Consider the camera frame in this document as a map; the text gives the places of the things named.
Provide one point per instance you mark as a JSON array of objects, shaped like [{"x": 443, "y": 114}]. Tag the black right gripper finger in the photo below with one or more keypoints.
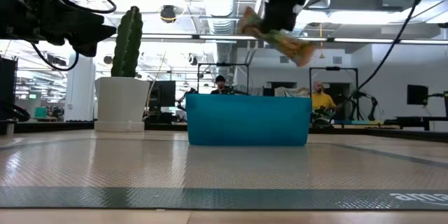
[
  {"x": 272, "y": 17},
  {"x": 288, "y": 17}
]

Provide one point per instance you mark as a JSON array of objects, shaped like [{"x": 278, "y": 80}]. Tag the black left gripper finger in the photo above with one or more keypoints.
[
  {"x": 91, "y": 28},
  {"x": 85, "y": 47}
]

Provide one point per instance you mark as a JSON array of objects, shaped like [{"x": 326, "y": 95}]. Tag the green orange granola bar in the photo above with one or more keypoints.
[{"x": 290, "y": 45}]

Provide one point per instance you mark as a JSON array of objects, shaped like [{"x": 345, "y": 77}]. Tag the background black robot arm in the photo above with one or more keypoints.
[{"x": 371, "y": 101}]

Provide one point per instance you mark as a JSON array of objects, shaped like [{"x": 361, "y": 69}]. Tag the green cactus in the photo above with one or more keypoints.
[{"x": 127, "y": 42}]

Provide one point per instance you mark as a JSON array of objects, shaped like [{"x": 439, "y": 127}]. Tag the white round column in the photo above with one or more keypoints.
[{"x": 80, "y": 87}]

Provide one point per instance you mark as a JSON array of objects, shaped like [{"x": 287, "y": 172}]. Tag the yellow hanging pendant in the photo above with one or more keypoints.
[{"x": 321, "y": 55}]

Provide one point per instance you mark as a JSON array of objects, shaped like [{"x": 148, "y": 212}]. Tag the white plant pot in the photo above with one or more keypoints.
[{"x": 120, "y": 98}]

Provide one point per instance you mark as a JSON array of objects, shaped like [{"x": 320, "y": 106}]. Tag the black cabinet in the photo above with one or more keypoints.
[{"x": 7, "y": 87}]

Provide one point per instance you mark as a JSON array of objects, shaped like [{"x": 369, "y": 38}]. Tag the person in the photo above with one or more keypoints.
[
  {"x": 220, "y": 84},
  {"x": 322, "y": 101}
]

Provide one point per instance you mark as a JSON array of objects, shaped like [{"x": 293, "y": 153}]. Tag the white pot saucer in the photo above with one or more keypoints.
[{"x": 119, "y": 127}]

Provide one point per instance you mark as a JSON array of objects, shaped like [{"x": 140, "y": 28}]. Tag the black computer monitor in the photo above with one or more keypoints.
[{"x": 164, "y": 94}]

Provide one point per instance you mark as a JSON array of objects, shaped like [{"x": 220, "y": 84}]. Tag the teal plastic bin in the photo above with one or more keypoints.
[{"x": 245, "y": 119}]

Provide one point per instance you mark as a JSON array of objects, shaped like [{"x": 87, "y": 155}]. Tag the beige mat with grey border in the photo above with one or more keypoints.
[{"x": 210, "y": 168}]

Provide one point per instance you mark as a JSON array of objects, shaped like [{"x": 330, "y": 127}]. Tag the black background table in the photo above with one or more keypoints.
[{"x": 420, "y": 120}]

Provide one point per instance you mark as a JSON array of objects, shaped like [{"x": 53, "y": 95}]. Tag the silver spiral ceiling duct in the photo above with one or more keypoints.
[{"x": 220, "y": 7}]

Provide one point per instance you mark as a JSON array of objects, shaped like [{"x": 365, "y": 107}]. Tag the small black wall monitor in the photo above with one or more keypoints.
[{"x": 417, "y": 94}]

